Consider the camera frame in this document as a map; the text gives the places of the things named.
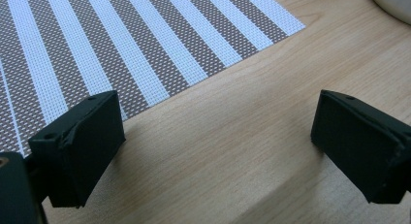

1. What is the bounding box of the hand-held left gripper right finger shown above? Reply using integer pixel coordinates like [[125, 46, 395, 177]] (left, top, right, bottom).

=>
[[310, 89, 411, 205]]

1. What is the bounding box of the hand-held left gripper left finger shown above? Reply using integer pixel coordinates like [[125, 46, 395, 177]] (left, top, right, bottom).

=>
[[27, 89, 127, 209]]

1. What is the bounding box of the striped woven placemat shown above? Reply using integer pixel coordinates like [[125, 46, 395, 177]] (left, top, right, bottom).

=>
[[0, 0, 307, 158]]

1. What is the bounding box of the white bowl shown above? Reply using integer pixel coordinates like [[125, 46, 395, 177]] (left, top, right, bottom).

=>
[[367, 0, 411, 26]]

